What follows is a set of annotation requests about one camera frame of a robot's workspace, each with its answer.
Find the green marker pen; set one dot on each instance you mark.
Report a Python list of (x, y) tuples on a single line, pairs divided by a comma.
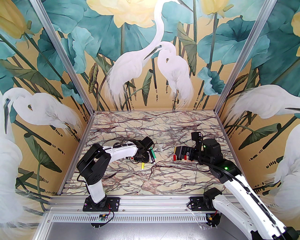
[(152, 155)]

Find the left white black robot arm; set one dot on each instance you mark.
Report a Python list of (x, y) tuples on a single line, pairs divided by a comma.
[(121, 151)]

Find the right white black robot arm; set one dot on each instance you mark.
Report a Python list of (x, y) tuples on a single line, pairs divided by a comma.
[(243, 189)]

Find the perforated metal panel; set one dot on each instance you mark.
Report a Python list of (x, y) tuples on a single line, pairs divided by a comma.
[(154, 217)]

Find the circuit board yellow connector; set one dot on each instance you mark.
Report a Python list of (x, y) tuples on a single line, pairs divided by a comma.
[(210, 217)]

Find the small green circuit board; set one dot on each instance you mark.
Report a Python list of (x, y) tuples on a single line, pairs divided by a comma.
[(102, 217)]

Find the grey metal tray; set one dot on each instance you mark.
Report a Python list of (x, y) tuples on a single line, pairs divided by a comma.
[(152, 232)]

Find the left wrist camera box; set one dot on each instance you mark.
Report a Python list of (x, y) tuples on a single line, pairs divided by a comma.
[(148, 142)]

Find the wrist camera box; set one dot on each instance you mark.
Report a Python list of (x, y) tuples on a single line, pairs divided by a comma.
[(195, 136), (148, 142)]

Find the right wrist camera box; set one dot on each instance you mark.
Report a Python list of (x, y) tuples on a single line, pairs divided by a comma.
[(195, 136)]

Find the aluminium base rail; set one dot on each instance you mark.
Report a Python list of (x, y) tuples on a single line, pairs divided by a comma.
[(154, 202)]

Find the aluminium frame post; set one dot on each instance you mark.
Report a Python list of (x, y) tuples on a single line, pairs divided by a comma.
[(245, 56), (64, 56)]

